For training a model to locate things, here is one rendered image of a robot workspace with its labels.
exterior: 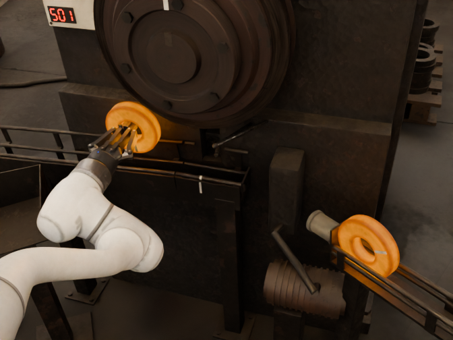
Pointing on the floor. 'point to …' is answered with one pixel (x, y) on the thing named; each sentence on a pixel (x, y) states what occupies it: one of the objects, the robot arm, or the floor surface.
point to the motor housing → (300, 297)
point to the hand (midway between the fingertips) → (131, 123)
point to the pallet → (426, 77)
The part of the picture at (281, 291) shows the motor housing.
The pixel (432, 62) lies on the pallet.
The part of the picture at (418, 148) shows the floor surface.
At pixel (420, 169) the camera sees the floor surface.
